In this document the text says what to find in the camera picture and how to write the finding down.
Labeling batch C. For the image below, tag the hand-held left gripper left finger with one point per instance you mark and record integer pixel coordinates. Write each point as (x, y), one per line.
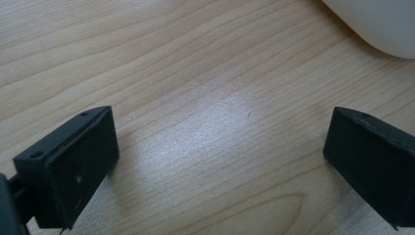
(71, 169)

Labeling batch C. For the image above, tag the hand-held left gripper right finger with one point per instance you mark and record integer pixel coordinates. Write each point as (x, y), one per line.
(375, 163)

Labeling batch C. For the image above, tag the white plastic storage bin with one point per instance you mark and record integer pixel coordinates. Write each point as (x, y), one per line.
(381, 23)

